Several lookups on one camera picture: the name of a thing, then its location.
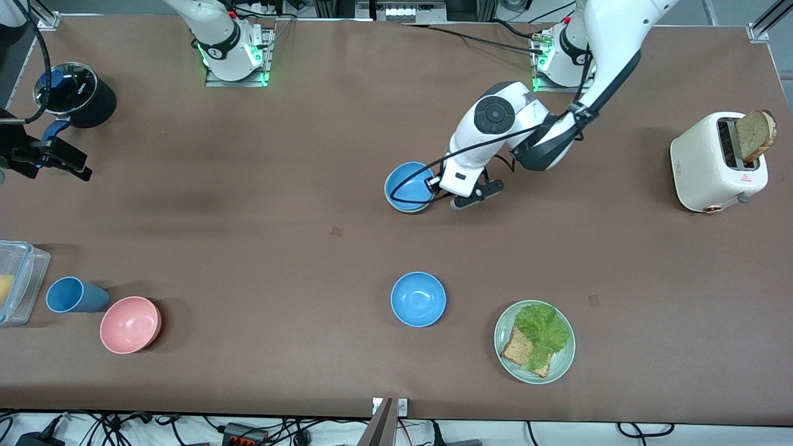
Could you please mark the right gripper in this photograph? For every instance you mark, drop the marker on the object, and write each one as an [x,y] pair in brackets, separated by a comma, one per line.
[17,156]

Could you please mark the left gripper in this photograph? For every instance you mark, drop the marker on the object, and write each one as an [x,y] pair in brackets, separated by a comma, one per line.
[434,189]

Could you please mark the blue bowl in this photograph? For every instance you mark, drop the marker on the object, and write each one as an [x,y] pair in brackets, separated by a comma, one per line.
[418,299]
[415,192]

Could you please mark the light green bowl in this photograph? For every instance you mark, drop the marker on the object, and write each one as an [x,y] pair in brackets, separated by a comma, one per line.
[406,210]

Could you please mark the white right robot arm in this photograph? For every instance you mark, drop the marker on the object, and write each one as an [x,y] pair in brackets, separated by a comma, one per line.
[217,37]

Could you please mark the pink bowl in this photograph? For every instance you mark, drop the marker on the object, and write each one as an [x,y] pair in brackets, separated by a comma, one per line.
[129,325]

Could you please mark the glass lid with blue knob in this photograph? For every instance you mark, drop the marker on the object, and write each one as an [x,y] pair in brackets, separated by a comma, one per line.
[74,93]

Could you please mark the clear plastic container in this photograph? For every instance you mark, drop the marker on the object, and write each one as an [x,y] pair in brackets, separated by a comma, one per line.
[28,272]

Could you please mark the blue cup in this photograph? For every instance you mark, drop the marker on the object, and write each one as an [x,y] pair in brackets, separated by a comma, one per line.
[77,296]

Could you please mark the yellow food item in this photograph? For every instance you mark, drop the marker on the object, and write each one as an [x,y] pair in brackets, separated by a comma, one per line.
[5,290]

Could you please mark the green lettuce leaf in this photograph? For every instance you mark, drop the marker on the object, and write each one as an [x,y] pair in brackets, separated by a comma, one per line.
[542,328]

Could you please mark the brown bread slice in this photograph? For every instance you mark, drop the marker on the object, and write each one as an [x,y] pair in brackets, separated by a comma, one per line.
[514,350]

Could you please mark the silver control box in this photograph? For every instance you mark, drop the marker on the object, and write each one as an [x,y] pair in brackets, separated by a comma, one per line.
[403,11]

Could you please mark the light green plate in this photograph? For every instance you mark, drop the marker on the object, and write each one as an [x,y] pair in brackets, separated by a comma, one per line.
[560,362]

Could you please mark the cream white toaster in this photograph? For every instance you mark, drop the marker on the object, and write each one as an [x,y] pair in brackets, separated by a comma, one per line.
[700,167]

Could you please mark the black power adapter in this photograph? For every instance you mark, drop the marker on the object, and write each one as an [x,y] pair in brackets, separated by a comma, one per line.
[37,441]

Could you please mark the black orange power strip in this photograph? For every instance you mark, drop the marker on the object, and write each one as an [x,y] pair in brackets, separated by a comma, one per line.
[245,437]

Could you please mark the brown toast slice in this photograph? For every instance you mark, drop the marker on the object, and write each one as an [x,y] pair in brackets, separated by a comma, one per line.
[756,133]

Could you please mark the aluminium corner bracket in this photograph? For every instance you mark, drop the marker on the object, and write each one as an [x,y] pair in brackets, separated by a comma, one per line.
[48,20]
[759,31]

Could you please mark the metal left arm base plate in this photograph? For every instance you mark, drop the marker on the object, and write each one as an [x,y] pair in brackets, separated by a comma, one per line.
[548,89]

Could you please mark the grey metal camera post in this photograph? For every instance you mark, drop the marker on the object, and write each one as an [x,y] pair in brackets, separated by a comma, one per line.
[379,427]

